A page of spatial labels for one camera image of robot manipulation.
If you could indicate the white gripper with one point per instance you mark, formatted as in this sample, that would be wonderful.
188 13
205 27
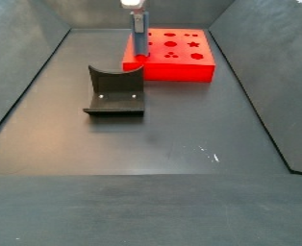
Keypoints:
137 16

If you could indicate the black curved holder stand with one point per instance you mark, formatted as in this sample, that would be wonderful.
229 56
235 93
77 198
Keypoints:
117 92

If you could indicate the red shape sorter board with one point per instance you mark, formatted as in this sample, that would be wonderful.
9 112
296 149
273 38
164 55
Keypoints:
180 56

